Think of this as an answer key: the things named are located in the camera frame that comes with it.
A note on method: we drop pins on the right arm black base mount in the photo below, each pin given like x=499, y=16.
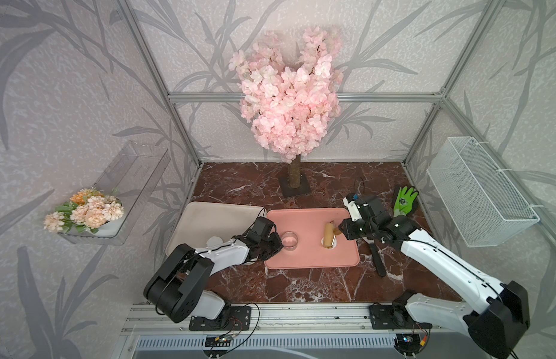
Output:
x=395, y=315

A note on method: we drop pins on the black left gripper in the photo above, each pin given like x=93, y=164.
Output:
x=278, y=246

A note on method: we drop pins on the white dough ball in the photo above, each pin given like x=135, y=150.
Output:
x=332, y=245

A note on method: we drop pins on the green work glove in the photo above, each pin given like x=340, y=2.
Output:
x=405, y=201

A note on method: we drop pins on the beige silicone mat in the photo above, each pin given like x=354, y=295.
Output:
x=201, y=220

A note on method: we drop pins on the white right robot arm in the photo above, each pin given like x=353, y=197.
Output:
x=493, y=314

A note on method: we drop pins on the pink silicone mat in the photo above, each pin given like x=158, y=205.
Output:
x=308, y=226

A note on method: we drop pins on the clear plastic wall shelf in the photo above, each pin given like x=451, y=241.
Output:
x=131, y=177

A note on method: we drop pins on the metal spatula black handle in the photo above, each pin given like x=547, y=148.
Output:
x=376, y=258

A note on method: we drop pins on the peach artificial flower bouquet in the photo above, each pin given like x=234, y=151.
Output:
x=86, y=212

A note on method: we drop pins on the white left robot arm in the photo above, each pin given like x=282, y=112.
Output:
x=178, y=288

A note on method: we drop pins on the wooden rolling pin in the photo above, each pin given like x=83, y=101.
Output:
x=330, y=230

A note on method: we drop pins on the white wire mesh basket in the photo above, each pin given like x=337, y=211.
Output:
x=485, y=205

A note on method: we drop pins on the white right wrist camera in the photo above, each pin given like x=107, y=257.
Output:
x=354, y=204

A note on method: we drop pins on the artificial cherry blossom tree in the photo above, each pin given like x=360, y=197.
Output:
x=290, y=107

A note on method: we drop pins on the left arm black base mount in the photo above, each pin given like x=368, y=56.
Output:
x=213, y=313

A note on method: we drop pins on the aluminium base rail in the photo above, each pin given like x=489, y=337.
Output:
x=295, y=330

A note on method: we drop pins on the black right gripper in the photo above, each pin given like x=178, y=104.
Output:
x=347, y=230

